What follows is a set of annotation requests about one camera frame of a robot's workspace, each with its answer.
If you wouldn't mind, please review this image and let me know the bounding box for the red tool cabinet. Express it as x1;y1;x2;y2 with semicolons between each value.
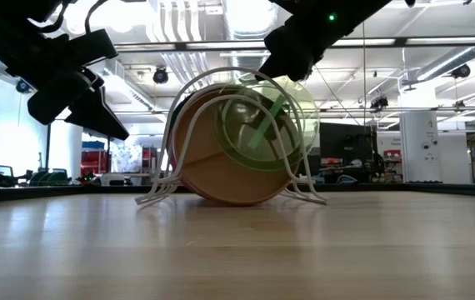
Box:
81;141;110;174

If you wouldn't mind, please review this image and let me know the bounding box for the black metal frame stand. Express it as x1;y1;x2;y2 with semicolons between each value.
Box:
44;122;114;173

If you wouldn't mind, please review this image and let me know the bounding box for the brown divided plate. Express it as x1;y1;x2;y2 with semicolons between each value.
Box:
168;85;302;208

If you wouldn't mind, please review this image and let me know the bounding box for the black ceiling spotlight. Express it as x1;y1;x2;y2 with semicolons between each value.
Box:
152;66;170;86
450;63;472;80
15;78;33;94

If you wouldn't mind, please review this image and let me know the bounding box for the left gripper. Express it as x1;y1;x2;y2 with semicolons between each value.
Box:
0;20;131;142

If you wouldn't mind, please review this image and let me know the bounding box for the white pillar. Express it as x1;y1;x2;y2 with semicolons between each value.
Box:
398;108;443;184

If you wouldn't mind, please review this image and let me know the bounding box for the silver ceiling air duct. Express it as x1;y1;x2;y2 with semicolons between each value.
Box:
222;0;281;76

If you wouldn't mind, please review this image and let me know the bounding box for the white wire dish rack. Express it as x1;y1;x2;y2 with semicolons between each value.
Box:
134;65;329;207

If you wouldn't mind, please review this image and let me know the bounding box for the large black monitor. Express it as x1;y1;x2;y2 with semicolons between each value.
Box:
318;121;379;176

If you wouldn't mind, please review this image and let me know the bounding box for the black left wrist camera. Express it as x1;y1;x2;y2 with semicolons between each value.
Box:
68;27;119;63

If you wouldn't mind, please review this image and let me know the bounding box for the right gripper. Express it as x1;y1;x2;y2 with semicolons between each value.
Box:
257;0;393;83

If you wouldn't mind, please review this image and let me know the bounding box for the translucent green divided plate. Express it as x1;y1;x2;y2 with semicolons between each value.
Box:
211;75;321;173

